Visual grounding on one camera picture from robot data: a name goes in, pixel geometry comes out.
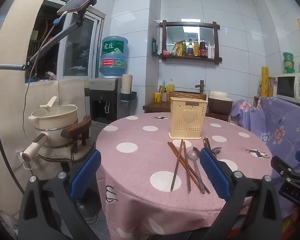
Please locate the dark wooden counter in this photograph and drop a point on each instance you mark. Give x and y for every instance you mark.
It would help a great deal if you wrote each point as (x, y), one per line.
(155, 107)

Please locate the yellow cup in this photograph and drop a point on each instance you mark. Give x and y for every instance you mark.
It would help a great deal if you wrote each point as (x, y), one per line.
(158, 98)

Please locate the wicker wash basin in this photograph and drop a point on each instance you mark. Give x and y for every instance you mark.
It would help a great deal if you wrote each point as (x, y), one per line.
(190, 94)

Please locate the white microwave oven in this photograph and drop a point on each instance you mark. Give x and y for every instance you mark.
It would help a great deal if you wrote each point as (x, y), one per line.
(287, 86)

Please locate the green packet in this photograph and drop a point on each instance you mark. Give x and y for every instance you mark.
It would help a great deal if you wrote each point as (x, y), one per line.
(154, 47)

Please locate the clear jar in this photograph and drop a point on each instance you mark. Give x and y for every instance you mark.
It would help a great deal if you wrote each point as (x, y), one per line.
(272, 85)

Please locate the bronze faucet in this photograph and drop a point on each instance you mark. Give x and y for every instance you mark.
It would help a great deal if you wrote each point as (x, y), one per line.
(201, 86)

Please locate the small wooden box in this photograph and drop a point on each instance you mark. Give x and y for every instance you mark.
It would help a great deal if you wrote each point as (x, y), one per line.
(256, 101)

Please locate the blue water bottle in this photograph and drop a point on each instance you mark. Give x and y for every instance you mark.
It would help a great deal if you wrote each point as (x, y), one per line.
(113, 62)

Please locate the pink polka dot tablecloth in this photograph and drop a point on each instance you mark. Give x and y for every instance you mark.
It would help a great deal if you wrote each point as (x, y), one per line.
(140, 170)

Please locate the wooden framed mirror shelf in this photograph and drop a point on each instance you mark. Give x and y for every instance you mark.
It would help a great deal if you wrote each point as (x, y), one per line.
(182, 33)

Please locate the yellow oil bottle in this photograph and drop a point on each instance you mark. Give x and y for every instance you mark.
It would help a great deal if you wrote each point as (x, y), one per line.
(184, 48)

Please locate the yellow seasoning packet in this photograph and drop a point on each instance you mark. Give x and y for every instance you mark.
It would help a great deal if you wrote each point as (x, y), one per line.
(177, 48)

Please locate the dark sauce bottle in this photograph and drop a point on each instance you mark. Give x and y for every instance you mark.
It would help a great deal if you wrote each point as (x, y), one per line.
(190, 47)

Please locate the cream plastic utensil holder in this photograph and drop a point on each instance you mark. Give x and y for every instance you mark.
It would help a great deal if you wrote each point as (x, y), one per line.
(187, 125)

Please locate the smartphone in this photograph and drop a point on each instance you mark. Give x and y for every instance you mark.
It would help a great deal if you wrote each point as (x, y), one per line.
(78, 1)

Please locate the cream cooking pot with lid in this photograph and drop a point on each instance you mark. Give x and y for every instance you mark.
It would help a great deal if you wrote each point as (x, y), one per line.
(55, 122)

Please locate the small dark wooden stool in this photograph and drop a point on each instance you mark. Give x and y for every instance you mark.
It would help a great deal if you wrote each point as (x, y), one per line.
(77, 127)

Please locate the red label sauce bottle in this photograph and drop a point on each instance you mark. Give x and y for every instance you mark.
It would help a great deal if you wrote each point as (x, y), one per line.
(203, 48)

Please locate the white brown kitchen appliance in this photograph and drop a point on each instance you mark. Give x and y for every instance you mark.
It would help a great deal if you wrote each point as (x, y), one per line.
(220, 105)

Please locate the ornate metal spoon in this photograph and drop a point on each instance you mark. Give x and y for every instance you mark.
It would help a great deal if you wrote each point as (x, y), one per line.
(216, 152)

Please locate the blue wall holder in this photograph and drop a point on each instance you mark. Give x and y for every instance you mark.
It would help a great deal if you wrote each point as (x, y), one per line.
(130, 96)

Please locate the white framed window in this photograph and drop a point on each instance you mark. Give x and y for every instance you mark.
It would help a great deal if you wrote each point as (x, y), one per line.
(77, 52)

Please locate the amber sauce bottle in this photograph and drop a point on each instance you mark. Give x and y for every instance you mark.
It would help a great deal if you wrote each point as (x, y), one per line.
(196, 48)

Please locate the purple floral cloth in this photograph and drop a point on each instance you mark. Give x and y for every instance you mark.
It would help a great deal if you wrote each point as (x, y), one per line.
(277, 120)

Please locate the yellow wrap roll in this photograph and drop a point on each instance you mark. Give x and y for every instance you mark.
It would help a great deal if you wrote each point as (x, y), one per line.
(265, 81)

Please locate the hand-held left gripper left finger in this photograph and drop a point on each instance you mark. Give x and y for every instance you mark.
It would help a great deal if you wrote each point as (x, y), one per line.
(86, 172)

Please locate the stack of green tubs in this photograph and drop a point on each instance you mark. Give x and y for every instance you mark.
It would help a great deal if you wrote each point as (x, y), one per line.
(288, 63)

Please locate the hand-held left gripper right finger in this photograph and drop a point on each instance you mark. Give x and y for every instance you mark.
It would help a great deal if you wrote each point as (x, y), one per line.
(213, 172)

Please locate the white slim bottle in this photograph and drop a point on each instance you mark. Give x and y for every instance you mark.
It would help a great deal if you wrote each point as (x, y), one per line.
(213, 52)
(209, 51)

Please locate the white paper roll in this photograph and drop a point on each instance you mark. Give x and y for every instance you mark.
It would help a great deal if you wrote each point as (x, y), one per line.
(126, 83)

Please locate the yellow soap bottle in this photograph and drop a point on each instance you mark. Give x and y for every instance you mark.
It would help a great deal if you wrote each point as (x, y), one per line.
(170, 87)

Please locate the small pink bottle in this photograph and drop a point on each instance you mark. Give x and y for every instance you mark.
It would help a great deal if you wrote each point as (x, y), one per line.
(164, 96)

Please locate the grey water dispenser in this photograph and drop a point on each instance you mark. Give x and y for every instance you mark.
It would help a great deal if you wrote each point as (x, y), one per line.
(102, 105)

